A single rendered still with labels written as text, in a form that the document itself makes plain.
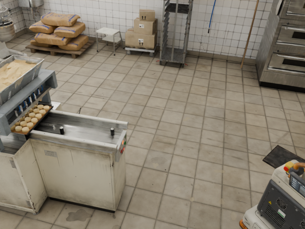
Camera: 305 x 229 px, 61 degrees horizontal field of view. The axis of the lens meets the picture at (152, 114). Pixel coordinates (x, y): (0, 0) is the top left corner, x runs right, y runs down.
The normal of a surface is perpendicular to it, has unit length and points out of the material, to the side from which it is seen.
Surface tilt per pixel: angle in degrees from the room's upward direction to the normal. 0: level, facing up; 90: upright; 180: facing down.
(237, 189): 0
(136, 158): 0
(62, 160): 90
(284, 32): 90
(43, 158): 90
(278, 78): 90
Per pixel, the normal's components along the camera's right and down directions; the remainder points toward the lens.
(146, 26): -0.29, 0.51
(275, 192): -0.87, 0.26
